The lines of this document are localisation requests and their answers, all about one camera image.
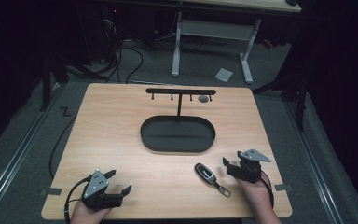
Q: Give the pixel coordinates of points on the small red object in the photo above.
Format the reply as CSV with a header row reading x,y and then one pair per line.
x,y
268,44

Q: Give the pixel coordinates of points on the black key rack with tray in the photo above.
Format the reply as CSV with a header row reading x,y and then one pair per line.
x,y
177,133

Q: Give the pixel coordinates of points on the metal floor rail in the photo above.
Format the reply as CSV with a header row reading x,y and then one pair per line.
x,y
315,168
15,158

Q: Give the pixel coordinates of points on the grey tape strip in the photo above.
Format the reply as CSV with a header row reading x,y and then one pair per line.
x,y
283,187
54,191

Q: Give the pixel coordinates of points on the grey round table grommet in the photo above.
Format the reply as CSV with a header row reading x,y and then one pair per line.
x,y
203,99

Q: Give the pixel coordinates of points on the white metal frame desk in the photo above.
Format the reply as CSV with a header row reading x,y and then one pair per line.
x,y
217,29

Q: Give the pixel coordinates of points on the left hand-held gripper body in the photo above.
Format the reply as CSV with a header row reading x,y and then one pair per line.
x,y
95,186

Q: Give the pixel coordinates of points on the black metal stand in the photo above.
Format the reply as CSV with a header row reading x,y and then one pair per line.
x,y
300,99
46,81

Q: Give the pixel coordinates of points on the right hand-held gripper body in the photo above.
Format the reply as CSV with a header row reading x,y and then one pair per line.
x,y
249,169

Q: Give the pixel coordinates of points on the black car key fob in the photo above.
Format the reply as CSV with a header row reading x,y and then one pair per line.
x,y
207,175

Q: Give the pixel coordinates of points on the person's left hand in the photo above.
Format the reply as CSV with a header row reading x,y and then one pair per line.
x,y
85,215

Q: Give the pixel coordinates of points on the grey paper sheet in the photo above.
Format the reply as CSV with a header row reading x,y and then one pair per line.
x,y
224,75

